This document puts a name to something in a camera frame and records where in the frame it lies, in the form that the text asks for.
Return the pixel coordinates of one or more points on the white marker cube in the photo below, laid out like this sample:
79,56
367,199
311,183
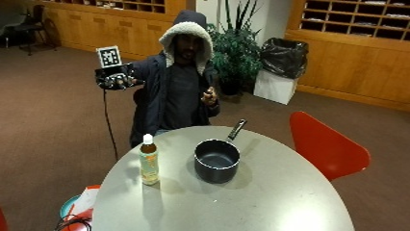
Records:
109,56

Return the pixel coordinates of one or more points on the the person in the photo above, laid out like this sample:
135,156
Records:
177,73

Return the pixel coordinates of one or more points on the tea bottle with white cap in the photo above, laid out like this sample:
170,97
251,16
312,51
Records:
149,160

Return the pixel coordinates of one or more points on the black chair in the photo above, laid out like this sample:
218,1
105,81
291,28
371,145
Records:
31,25

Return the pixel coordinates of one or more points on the green potted plant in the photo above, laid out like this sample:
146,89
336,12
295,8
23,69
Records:
232,48

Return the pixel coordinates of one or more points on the white bin with black bag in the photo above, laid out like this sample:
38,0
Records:
279,69

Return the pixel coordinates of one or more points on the teal round stool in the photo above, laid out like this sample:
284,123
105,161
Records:
66,205

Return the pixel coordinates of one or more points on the red chair with papers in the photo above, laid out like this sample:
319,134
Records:
81,208

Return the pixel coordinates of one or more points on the wooden pigeonhole cabinet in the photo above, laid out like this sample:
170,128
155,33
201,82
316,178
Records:
354,48

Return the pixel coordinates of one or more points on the wooden wall cabinet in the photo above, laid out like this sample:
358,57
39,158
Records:
114,22

